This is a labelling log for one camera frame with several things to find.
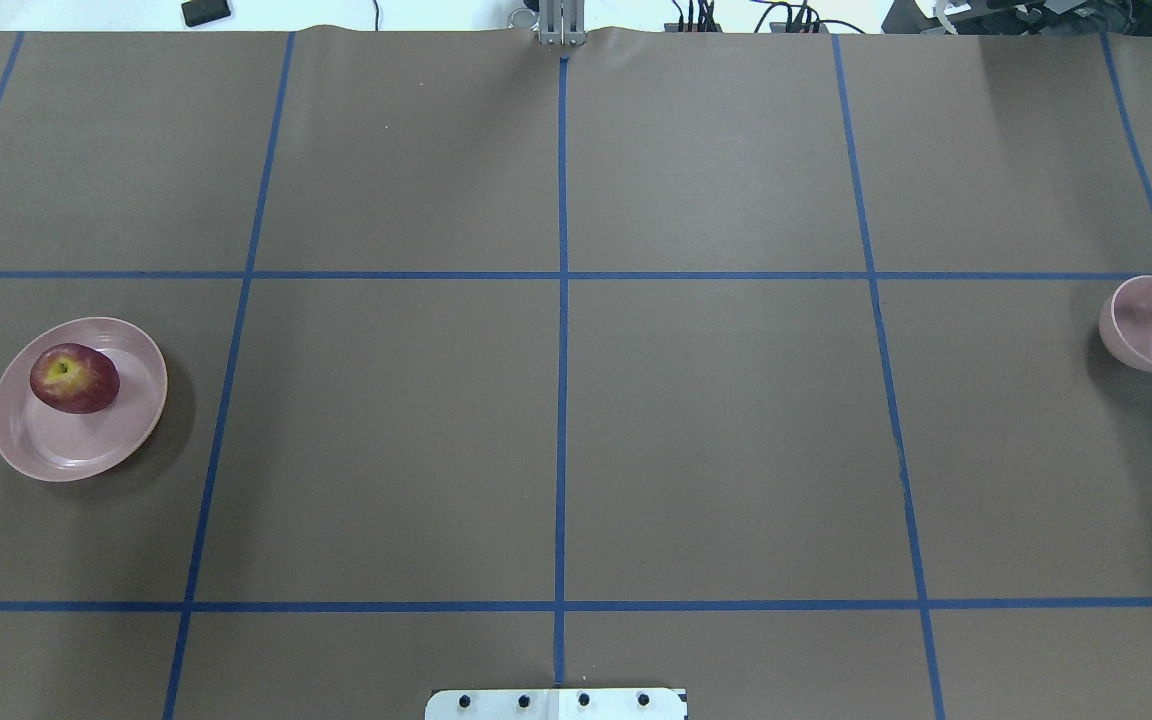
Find dark equipment top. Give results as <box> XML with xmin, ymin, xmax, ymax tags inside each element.
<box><xmin>881</xmin><ymin>1</ymin><xmax>1152</xmax><ymax>37</ymax></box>

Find pink plate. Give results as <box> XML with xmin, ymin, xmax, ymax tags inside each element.
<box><xmin>0</xmin><ymin>316</ymin><xmax>169</xmax><ymax>482</ymax></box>

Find black device on floor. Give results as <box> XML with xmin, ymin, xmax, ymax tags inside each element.
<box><xmin>180</xmin><ymin>0</ymin><xmax>232</xmax><ymax>29</ymax></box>

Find red yellow apple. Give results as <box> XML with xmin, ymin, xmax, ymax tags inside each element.
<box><xmin>28</xmin><ymin>343</ymin><xmax>122</xmax><ymax>415</ymax></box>

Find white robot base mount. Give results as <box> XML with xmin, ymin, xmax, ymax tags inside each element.
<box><xmin>424</xmin><ymin>687</ymin><xmax>689</xmax><ymax>719</ymax></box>

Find grey metal camera post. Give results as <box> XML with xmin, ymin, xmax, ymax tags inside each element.
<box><xmin>535</xmin><ymin>0</ymin><xmax>588</xmax><ymax>46</ymax></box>

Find black cables at table edge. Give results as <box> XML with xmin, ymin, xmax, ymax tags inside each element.
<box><xmin>664</xmin><ymin>0</ymin><xmax>867</xmax><ymax>35</ymax></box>

